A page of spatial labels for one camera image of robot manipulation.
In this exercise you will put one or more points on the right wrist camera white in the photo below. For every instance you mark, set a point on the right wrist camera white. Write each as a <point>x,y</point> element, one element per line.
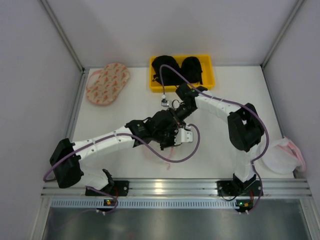
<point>166,103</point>

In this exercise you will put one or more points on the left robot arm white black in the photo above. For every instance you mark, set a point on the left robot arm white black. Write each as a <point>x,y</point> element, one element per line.
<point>70,160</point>

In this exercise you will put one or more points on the patterned beige laundry bag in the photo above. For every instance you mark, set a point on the patterned beige laundry bag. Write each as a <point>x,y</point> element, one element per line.
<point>104,85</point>

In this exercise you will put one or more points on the yellow plastic bin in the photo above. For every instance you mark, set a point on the yellow plastic bin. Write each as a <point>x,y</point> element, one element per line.
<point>198,70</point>

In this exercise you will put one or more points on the slotted cable duct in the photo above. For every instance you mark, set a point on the slotted cable duct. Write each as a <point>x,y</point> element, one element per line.
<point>144,203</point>

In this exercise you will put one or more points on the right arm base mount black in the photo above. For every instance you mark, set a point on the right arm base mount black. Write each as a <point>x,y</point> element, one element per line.
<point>236,188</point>

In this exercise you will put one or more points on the aluminium rail front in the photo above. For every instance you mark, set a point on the aluminium rail front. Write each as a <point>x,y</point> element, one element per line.
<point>274,188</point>

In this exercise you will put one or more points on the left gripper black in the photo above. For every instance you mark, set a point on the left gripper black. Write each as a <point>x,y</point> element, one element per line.
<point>169,136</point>

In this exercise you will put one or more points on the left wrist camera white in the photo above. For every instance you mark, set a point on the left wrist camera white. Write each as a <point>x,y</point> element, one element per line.
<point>184,135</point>

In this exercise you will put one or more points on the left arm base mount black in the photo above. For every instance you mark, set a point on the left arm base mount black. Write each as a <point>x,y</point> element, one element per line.
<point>119,188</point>

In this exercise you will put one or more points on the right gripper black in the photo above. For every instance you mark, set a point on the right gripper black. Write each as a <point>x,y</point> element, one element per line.
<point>173,113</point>

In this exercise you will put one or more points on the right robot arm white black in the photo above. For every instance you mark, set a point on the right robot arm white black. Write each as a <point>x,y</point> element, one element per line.
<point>245,128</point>

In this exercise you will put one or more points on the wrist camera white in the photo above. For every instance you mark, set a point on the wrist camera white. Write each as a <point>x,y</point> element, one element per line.
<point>166,103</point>
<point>184,135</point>

